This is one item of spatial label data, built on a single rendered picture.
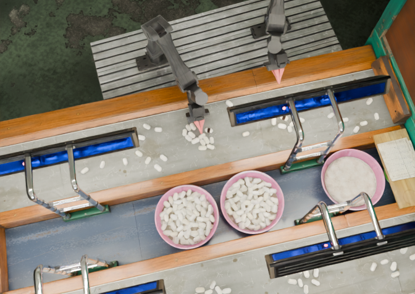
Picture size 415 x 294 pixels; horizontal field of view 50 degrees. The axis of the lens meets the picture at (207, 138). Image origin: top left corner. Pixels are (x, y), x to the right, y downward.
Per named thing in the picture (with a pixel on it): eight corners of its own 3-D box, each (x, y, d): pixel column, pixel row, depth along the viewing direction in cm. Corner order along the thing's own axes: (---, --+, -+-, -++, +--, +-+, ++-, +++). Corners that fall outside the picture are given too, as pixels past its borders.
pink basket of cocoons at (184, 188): (152, 196, 196) (149, 192, 187) (211, 183, 198) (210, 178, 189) (163, 257, 187) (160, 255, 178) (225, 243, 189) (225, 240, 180)
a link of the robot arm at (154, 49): (165, 54, 212) (165, 26, 180) (153, 62, 210) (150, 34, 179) (157, 44, 212) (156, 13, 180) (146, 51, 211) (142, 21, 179)
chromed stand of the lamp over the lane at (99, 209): (61, 181, 200) (19, 150, 158) (105, 172, 201) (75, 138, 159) (65, 222, 193) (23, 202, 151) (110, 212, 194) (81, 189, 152)
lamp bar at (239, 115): (226, 109, 170) (226, 100, 163) (380, 76, 173) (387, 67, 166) (231, 128, 167) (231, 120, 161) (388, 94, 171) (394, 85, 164)
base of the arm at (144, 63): (176, 52, 212) (172, 40, 215) (136, 63, 211) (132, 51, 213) (177, 60, 220) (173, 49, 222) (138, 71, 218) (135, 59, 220)
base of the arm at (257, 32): (294, 20, 217) (289, 8, 219) (255, 30, 215) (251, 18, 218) (291, 29, 224) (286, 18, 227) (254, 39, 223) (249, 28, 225)
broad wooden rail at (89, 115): (7, 136, 218) (-11, 123, 200) (360, 62, 227) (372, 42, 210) (8, 159, 214) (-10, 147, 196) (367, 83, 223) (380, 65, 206)
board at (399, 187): (372, 136, 194) (372, 135, 193) (404, 128, 195) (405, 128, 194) (399, 209, 183) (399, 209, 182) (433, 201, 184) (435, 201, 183)
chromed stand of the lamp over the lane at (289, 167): (269, 136, 205) (282, 94, 163) (310, 126, 206) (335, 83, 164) (280, 175, 198) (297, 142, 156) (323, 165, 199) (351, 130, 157)
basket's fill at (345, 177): (315, 165, 199) (318, 161, 193) (363, 154, 200) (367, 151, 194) (330, 214, 191) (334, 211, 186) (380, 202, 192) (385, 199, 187)
